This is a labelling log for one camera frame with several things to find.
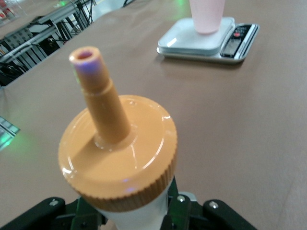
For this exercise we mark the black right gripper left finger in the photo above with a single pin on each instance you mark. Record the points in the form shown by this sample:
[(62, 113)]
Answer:
[(36, 218)]

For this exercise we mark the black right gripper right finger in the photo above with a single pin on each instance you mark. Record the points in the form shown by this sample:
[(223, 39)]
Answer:
[(192, 215)]

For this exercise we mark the sauce bottle with orange cap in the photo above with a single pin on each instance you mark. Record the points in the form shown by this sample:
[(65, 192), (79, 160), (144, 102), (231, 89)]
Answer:
[(115, 163)]

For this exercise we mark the pink plastic cup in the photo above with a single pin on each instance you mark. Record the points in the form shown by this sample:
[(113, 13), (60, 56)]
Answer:
[(207, 16)]

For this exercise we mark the brown table cover sheet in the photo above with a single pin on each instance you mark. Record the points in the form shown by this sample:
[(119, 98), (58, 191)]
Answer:
[(239, 119)]

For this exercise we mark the silver digital kitchen scale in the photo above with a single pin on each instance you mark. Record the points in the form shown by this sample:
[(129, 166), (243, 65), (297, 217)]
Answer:
[(182, 40)]

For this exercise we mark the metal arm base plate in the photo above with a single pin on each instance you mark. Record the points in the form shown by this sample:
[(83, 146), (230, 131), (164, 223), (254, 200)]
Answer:
[(7, 130)]

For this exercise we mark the aluminium frame rack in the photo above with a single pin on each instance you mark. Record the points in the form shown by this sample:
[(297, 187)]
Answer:
[(28, 40)]

